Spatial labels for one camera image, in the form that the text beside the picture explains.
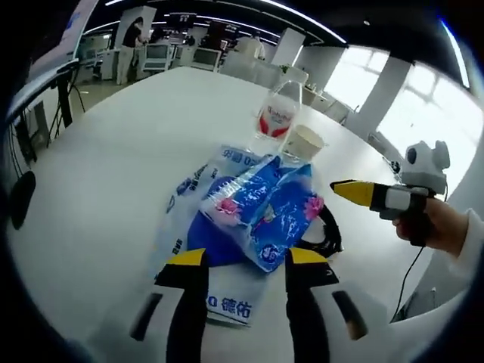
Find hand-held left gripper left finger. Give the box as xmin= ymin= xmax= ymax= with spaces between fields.
xmin=128 ymin=247 xmax=209 ymax=363

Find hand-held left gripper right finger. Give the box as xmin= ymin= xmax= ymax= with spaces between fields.
xmin=285 ymin=247 xmax=390 ymax=363

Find white paper cup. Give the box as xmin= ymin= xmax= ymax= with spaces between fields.
xmin=278 ymin=124 xmax=329 ymax=164

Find large white blue wipes bag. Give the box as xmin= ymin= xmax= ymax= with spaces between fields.
xmin=150 ymin=142 xmax=289 ymax=328

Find small blue tissue packet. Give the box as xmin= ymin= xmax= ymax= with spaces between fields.
xmin=197 ymin=152 xmax=325 ymax=274

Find clear water bottle red label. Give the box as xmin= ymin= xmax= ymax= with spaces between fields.
xmin=250 ymin=70 xmax=310 ymax=144

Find person's right hand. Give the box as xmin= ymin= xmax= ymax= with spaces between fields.
xmin=392 ymin=196 xmax=470 ymax=251

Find black round object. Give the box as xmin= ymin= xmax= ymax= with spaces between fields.
xmin=10 ymin=170 xmax=38 ymax=231

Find black tripod stand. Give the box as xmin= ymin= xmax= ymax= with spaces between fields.
xmin=51 ymin=67 xmax=87 ymax=130

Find white display board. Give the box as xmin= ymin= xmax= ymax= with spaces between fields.
xmin=29 ymin=0 xmax=100 ymax=83

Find thin black cable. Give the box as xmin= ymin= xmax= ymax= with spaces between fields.
xmin=390 ymin=244 xmax=427 ymax=323

